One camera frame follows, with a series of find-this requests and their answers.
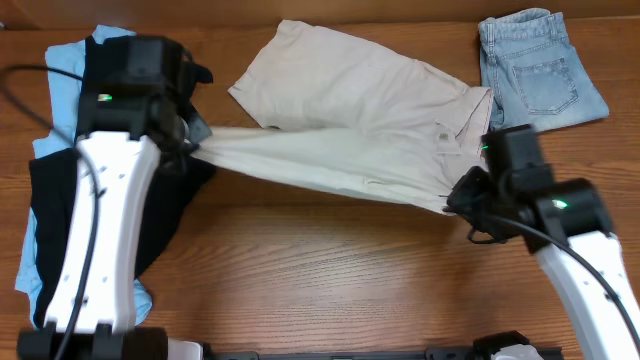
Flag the beige khaki shorts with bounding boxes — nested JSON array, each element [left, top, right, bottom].
[[196, 20, 493, 213]]

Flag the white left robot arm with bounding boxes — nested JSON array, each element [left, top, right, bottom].
[[17, 76, 208, 359]]

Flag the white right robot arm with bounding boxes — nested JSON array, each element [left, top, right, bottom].
[[445, 164, 639, 359]]

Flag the black garment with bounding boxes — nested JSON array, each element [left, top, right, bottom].
[[29, 36, 216, 328]]

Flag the light blue denim shorts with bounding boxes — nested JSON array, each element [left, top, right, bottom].
[[478, 8, 609, 132]]

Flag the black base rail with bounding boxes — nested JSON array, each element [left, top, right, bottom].
[[202, 345, 564, 360]]

